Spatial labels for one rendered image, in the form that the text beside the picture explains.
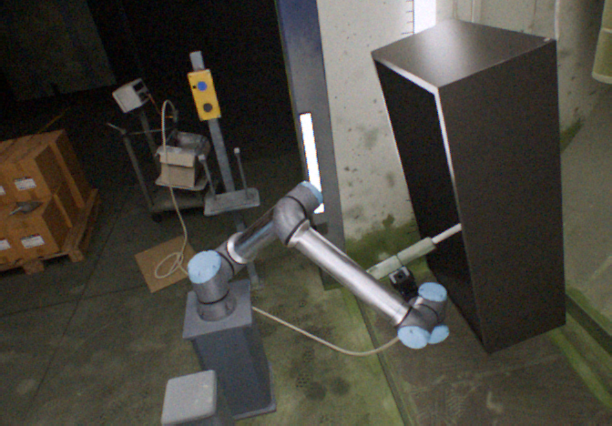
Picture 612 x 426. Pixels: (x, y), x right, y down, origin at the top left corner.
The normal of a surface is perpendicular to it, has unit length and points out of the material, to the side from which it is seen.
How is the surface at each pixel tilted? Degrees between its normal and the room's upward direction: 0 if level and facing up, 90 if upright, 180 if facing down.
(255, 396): 90
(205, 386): 0
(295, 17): 90
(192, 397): 0
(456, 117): 90
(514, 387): 0
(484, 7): 90
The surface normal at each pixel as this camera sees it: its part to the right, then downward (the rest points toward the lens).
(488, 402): -0.14, -0.86
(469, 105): 0.18, 0.47
